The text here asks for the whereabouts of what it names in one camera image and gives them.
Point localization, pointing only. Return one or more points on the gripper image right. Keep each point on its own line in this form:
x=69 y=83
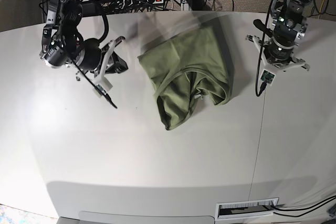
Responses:
x=273 y=64

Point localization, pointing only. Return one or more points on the white cable grommet tray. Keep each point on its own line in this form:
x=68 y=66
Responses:
x=245 y=209

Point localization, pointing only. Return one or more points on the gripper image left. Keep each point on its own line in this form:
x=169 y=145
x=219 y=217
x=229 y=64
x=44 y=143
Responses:
x=101 y=61

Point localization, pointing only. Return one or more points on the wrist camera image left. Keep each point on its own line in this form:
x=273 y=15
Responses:
x=101 y=88

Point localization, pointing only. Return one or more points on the green T-shirt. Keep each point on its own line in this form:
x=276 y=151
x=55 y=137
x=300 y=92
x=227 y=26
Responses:
x=184 y=68

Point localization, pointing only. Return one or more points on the black power strip red switch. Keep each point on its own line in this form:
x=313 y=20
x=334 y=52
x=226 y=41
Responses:
x=148 y=2

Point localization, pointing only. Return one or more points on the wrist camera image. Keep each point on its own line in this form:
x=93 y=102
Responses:
x=101 y=88
x=267 y=77

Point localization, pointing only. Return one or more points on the robot arm image right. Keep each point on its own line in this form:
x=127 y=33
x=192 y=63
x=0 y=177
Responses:
x=278 y=42

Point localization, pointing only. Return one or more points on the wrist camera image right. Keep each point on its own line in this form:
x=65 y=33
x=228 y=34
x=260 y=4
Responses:
x=267 y=77

